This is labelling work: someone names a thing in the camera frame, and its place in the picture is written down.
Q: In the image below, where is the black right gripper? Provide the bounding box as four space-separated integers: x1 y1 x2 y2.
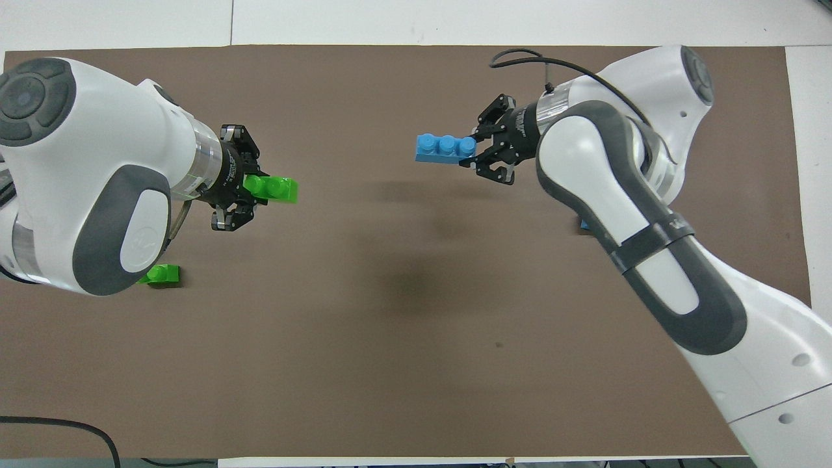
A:
460 95 543 186

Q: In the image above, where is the green two-stud toy brick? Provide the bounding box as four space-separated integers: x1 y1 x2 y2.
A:
244 175 300 205
138 263 181 286

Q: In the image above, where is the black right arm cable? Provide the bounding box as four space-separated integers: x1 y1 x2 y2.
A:
489 49 651 127

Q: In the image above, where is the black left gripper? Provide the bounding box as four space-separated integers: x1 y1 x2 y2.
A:
207 125 270 232

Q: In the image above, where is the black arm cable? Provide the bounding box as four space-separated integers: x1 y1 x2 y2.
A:
0 416 122 468
489 49 651 127

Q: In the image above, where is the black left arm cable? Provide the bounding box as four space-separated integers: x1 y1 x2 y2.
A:
0 416 122 468

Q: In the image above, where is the brown table mat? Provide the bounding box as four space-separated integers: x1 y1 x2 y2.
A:
0 44 813 460

